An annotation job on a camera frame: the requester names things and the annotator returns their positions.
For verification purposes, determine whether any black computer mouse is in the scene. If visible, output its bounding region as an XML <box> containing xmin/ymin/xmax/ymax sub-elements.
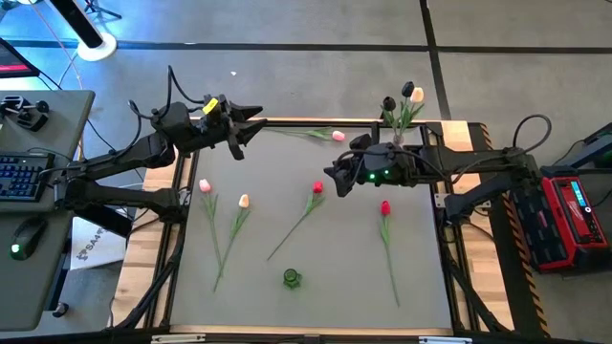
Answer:
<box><xmin>9</xmin><ymin>217</ymin><xmax>48</xmax><ymax>262</ymax></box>

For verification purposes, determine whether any black pole white round base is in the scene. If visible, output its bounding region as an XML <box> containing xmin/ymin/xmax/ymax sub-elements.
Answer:
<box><xmin>50</xmin><ymin>0</ymin><xmax>119</xmax><ymax>62</ymax></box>

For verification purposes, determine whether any grey desk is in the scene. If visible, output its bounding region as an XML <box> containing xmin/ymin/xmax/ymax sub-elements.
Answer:
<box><xmin>0</xmin><ymin>89</ymin><xmax>96</xmax><ymax>333</ymax></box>

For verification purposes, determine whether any black artificial tulip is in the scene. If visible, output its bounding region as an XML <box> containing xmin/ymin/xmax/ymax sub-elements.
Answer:
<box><xmin>381</xmin><ymin>96</ymin><xmax>401</xmax><ymax>140</ymax></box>
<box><xmin>394</xmin><ymin>80</ymin><xmax>416</xmax><ymax>140</ymax></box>

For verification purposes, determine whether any pink artificial tulip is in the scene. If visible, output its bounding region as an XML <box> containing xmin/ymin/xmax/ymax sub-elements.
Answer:
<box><xmin>267</xmin><ymin>125</ymin><xmax>346</xmax><ymax>143</ymax></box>
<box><xmin>198</xmin><ymin>178</ymin><xmax>224</xmax><ymax>269</ymax></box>

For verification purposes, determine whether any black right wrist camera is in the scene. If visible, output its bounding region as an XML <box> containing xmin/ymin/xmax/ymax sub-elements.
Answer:
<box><xmin>349</xmin><ymin>133</ymin><xmax>374</xmax><ymax>151</ymax></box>

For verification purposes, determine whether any black green device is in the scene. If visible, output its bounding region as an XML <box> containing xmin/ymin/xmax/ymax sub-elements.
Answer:
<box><xmin>563</xmin><ymin>121</ymin><xmax>612</xmax><ymax>169</ymax></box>

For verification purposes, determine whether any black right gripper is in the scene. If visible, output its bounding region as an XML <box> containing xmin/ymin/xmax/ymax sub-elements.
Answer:
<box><xmin>323</xmin><ymin>142</ymin><xmax>383</xmax><ymax>198</ymax></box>

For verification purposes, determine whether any red artificial tulip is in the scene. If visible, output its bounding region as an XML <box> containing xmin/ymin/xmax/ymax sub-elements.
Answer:
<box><xmin>379</xmin><ymin>200</ymin><xmax>401</xmax><ymax>308</ymax></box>
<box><xmin>266</xmin><ymin>180</ymin><xmax>327</xmax><ymax>262</ymax></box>

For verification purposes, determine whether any red black tool box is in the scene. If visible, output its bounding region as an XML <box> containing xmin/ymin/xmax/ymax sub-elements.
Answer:
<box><xmin>520</xmin><ymin>164</ymin><xmax>612</xmax><ymax>276</ymax></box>

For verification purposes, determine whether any green glass vase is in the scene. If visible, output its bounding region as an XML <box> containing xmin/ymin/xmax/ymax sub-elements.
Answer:
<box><xmin>281</xmin><ymin>268</ymin><xmax>303</xmax><ymax>290</ymax></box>

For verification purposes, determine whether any black base plate hazard striped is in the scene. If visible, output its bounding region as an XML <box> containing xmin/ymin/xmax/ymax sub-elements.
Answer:
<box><xmin>468</xmin><ymin>121</ymin><xmax>552</xmax><ymax>338</ymax></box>

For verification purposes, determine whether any black desk gadget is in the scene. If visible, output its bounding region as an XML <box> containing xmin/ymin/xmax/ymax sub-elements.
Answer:
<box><xmin>0</xmin><ymin>94</ymin><xmax>51</xmax><ymax>133</ymax></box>

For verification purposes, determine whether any backlit black keyboard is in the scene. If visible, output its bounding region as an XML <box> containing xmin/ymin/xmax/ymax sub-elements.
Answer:
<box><xmin>0</xmin><ymin>151</ymin><xmax>56</xmax><ymax>213</ymax></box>

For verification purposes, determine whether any cream artificial tulip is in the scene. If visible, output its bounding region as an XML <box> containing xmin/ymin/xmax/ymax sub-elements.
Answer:
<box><xmin>211</xmin><ymin>193</ymin><xmax>251</xmax><ymax>293</ymax></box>
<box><xmin>399</xmin><ymin>86</ymin><xmax>426</xmax><ymax>140</ymax></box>

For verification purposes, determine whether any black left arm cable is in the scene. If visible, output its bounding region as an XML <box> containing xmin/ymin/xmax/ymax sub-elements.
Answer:
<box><xmin>165</xmin><ymin>64</ymin><xmax>207</xmax><ymax>106</ymax></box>

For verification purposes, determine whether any white printed paper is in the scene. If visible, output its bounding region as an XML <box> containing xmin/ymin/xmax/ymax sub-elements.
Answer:
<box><xmin>70</xmin><ymin>217</ymin><xmax>128</xmax><ymax>271</ymax></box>

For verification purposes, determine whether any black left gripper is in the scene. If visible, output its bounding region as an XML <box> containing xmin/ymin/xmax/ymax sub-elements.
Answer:
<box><xmin>200</xmin><ymin>93</ymin><xmax>268</xmax><ymax>162</ymax></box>

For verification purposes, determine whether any silver metal bracket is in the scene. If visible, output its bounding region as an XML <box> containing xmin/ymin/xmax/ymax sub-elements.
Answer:
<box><xmin>150</xmin><ymin>333</ymin><xmax>207</xmax><ymax>344</ymax></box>
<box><xmin>418</xmin><ymin>335</ymin><xmax>473</xmax><ymax>344</ymax></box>

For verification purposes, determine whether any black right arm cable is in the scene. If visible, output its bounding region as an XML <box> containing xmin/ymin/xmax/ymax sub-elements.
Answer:
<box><xmin>512</xmin><ymin>113</ymin><xmax>554</xmax><ymax>159</ymax></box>

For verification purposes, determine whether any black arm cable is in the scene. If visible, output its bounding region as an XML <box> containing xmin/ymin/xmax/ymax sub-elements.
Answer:
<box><xmin>512</xmin><ymin>113</ymin><xmax>554</xmax><ymax>159</ymax></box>
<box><xmin>165</xmin><ymin>64</ymin><xmax>207</xmax><ymax>106</ymax></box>

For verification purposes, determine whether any black aluminium rig frame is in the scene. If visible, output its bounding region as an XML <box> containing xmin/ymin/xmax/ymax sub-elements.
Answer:
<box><xmin>109</xmin><ymin>117</ymin><xmax>511</xmax><ymax>335</ymax></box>

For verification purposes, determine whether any dark screen with red strip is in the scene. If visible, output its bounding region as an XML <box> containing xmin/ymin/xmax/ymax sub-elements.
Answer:
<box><xmin>0</xmin><ymin>36</ymin><xmax>42</xmax><ymax>80</ymax></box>

